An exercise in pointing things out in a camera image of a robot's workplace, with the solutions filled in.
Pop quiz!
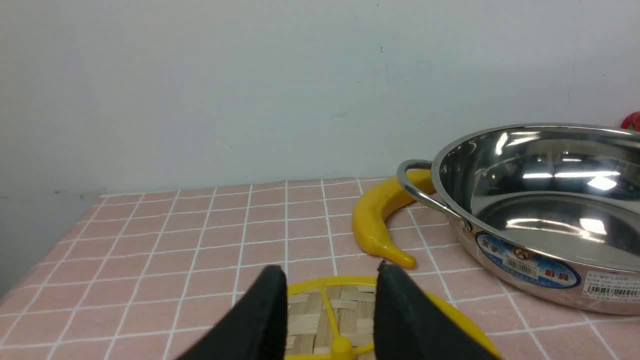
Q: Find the stainless steel pot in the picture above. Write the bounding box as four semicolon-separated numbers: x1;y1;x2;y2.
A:
397;123;640;316

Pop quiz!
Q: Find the red bell pepper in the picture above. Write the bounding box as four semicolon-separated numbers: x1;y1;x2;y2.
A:
620;111;640;132

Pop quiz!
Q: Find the yellow woven bamboo steamer lid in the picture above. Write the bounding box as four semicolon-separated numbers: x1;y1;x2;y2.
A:
283;276;503;360

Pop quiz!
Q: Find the pink checkered tablecloth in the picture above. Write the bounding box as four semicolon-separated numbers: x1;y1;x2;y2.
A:
0;178;639;360

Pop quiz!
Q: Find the yellow plastic banana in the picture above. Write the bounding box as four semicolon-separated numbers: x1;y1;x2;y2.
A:
351;176;418;270

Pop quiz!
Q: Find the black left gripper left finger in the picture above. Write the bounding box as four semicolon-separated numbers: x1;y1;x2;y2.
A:
178;265;288;360

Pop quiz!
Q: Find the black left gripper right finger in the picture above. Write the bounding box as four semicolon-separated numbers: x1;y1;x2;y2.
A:
374;262;501;360

